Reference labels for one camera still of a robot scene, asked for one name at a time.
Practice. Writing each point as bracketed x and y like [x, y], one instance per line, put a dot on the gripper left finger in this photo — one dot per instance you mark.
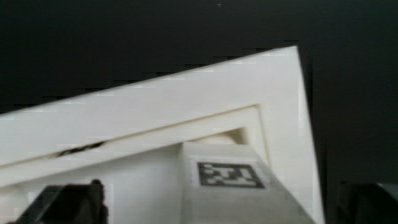
[68, 204]

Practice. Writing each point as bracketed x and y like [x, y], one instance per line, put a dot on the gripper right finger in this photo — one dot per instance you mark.
[367, 203]

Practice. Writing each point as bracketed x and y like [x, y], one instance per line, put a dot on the white square tabletop tray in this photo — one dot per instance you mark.
[107, 136]

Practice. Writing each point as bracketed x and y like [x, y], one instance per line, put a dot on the white leg with tag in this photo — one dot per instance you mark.
[234, 193]

